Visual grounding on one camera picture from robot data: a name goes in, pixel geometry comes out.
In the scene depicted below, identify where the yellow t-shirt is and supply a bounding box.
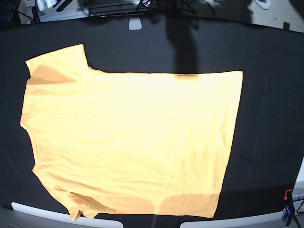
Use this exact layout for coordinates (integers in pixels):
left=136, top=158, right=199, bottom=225
left=20, top=44, right=243, bottom=220

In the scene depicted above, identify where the black table cloth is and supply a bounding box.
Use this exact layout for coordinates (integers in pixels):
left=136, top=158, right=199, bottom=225
left=0, top=16, right=304, bottom=220

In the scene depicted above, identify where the white front bar right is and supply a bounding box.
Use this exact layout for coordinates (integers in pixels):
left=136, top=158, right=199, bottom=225
left=180, top=210, right=285, bottom=228

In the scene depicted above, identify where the black cable bundle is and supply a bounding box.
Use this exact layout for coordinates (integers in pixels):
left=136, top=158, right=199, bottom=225
left=135, top=0, right=214, bottom=19

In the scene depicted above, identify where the grey monitor stand foot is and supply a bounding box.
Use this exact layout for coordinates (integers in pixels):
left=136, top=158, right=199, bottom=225
left=128, top=17, right=142, bottom=31

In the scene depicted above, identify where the white bar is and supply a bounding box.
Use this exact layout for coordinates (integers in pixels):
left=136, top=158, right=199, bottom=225
left=11, top=202, right=124, bottom=228
left=180, top=210, right=285, bottom=228

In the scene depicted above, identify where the black box device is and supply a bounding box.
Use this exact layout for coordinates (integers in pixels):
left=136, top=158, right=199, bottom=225
left=53, top=0, right=73, bottom=12

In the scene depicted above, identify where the white front bar left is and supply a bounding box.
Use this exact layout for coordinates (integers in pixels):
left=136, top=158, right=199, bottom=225
left=11, top=202, right=124, bottom=228

